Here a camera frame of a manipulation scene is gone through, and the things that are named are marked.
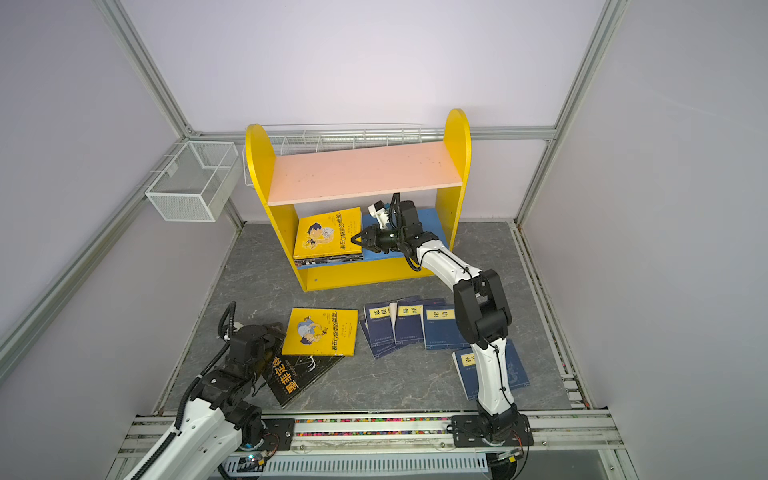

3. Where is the navy book front right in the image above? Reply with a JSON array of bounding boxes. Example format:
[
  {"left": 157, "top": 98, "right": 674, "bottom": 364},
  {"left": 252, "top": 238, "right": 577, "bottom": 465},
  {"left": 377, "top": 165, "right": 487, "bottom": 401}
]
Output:
[{"left": 452, "top": 339, "right": 530, "bottom": 401}]

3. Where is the navy book middle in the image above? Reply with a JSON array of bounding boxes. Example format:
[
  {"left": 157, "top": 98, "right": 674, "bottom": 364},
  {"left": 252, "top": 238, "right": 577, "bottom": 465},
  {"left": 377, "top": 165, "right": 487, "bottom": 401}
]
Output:
[{"left": 393, "top": 297, "right": 446, "bottom": 348}]

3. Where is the white vented cable duct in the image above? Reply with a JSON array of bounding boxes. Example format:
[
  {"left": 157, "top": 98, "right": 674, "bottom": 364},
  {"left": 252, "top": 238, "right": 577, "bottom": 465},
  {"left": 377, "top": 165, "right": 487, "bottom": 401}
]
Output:
[{"left": 223, "top": 452, "right": 490, "bottom": 478}]

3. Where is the purple old man book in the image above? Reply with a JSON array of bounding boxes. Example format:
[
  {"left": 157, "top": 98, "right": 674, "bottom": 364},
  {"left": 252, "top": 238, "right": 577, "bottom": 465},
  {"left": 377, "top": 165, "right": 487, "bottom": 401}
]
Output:
[{"left": 294, "top": 254, "right": 364, "bottom": 269}]

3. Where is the navy book leftmost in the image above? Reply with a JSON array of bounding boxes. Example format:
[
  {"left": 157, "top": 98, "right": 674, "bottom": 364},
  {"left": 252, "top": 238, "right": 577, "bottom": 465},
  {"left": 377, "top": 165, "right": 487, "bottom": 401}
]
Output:
[{"left": 361, "top": 302, "right": 396, "bottom": 359}]

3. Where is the white wire rack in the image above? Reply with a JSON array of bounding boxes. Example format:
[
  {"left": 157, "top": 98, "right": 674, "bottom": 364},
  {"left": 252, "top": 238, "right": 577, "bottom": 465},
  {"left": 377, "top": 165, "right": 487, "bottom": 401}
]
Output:
[{"left": 265, "top": 124, "right": 442, "bottom": 156}]

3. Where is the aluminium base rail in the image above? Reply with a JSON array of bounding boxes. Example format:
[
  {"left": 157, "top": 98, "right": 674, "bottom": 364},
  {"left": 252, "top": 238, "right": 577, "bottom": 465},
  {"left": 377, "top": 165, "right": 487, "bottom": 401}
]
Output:
[{"left": 119, "top": 409, "right": 625, "bottom": 454}]

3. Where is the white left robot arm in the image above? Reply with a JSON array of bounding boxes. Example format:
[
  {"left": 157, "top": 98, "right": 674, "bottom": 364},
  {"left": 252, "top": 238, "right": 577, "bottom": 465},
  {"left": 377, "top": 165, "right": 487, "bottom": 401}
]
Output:
[{"left": 126, "top": 324, "right": 284, "bottom": 479}]

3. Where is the white mesh basket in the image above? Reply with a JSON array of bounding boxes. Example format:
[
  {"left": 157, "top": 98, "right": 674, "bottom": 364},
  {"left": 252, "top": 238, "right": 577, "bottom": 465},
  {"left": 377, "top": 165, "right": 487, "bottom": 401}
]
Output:
[{"left": 145, "top": 141, "right": 242, "bottom": 223}]

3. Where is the navy book large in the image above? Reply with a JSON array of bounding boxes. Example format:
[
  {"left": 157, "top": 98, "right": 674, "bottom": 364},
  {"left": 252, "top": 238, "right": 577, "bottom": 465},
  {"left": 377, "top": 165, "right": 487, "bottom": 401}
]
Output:
[{"left": 422, "top": 305, "right": 470, "bottom": 350}]

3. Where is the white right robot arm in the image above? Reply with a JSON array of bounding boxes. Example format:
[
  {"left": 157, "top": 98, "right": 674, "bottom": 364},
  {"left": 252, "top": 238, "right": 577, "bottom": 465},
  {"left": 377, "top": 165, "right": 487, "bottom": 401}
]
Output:
[{"left": 351, "top": 193, "right": 518, "bottom": 427}]

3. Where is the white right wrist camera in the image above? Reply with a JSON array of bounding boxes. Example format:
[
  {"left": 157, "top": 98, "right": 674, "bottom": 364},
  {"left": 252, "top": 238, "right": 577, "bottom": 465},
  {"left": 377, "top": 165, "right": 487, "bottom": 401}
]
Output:
[{"left": 368, "top": 201, "right": 390, "bottom": 225}]

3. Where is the yellow pink blue bookshelf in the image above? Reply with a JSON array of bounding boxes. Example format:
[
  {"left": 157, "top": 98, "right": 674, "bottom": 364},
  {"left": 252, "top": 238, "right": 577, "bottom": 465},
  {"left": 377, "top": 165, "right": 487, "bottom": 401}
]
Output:
[{"left": 245, "top": 109, "right": 472, "bottom": 292}]

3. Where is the black book yellow title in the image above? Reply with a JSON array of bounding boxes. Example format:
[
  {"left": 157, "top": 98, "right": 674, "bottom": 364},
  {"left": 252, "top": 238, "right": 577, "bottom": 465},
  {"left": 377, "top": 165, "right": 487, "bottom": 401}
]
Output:
[{"left": 262, "top": 324, "right": 342, "bottom": 408}]

